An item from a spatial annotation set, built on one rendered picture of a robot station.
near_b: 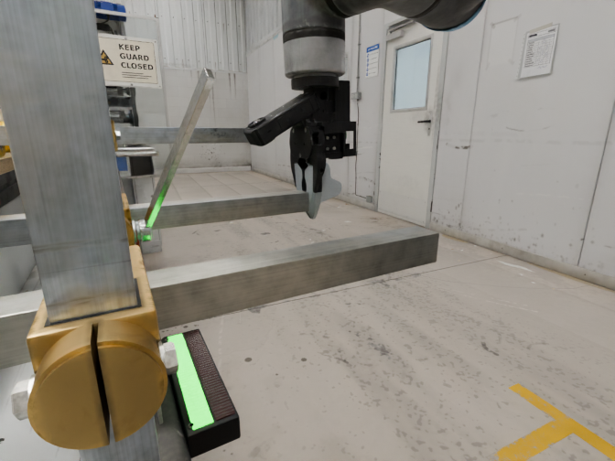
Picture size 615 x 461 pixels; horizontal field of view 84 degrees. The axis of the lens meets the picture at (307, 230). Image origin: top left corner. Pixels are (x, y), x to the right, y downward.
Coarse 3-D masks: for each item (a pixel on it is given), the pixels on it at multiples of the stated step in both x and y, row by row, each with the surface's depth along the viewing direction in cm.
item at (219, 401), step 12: (192, 336) 44; (192, 348) 41; (204, 348) 41; (204, 360) 39; (204, 372) 37; (216, 372) 37; (204, 384) 35; (216, 384) 35; (216, 396) 33; (216, 408) 32; (228, 408) 32; (216, 420) 31
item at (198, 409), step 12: (180, 336) 44; (180, 348) 41; (180, 360) 39; (180, 372) 37; (192, 372) 37; (180, 384) 35; (192, 384) 35; (192, 396) 33; (204, 396) 34; (192, 408) 32; (204, 408) 32; (192, 420) 31; (204, 420) 31
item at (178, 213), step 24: (288, 192) 54; (0, 216) 38; (24, 216) 38; (144, 216) 43; (168, 216) 44; (192, 216) 46; (216, 216) 47; (240, 216) 49; (264, 216) 51; (0, 240) 37; (24, 240) 38
